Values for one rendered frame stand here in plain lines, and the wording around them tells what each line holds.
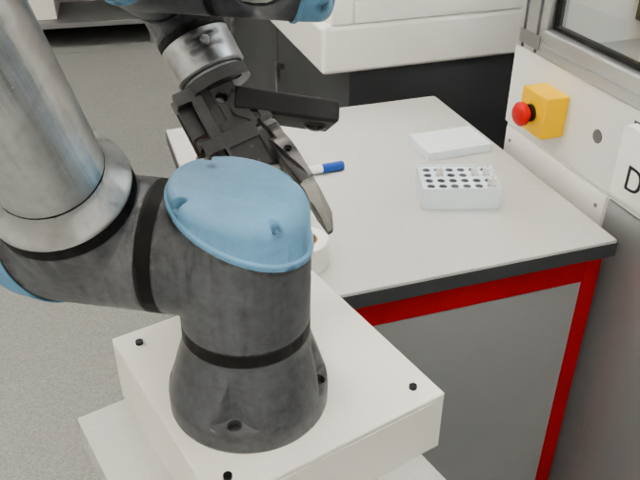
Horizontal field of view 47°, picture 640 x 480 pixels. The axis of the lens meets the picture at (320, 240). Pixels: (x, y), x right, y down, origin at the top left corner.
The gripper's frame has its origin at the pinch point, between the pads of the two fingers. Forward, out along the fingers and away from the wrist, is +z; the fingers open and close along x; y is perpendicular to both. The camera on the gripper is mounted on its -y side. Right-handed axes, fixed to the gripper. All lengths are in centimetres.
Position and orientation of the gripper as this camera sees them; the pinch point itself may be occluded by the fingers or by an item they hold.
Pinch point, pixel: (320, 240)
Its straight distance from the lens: 77.0
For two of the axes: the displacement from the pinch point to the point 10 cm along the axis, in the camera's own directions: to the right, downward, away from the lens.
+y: -8.6, 4.5, -2.6
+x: 2.4, -1.1, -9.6
